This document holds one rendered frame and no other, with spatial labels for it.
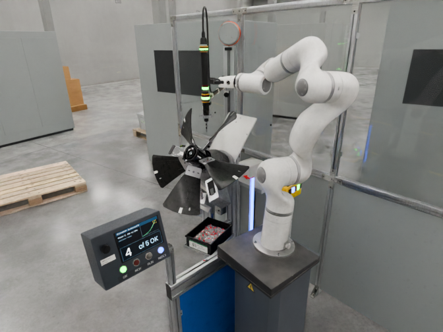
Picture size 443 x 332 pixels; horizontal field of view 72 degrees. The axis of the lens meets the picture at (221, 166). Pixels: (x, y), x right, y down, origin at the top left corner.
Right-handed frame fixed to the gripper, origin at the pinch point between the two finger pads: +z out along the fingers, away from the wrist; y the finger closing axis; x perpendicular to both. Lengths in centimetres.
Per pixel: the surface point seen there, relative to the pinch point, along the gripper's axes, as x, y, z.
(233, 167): -47.2, 3.5, -7.3
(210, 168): -47.5, -5.5, 1.9
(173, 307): -90, -56, -27
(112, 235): -41, -77, -29
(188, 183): -59, -12, 14
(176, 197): -65, -21, 15
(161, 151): -140, 127, 271
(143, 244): -48, -67, -32
